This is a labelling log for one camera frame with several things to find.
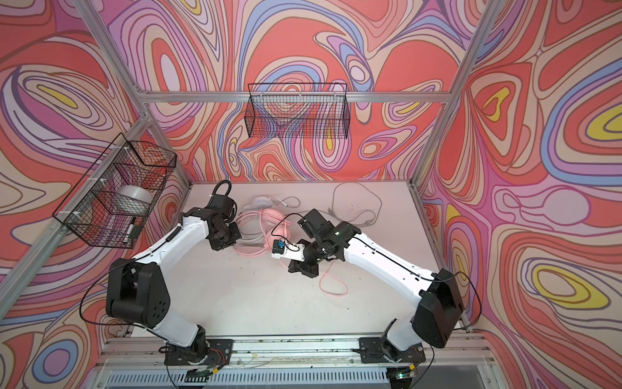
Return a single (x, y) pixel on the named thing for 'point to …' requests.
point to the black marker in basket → (131, 226)
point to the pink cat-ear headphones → (275, 227)
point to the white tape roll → (133, 201)
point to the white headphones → (250, 221)
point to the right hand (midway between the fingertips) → (296, 270)
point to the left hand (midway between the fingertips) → (238, 238)
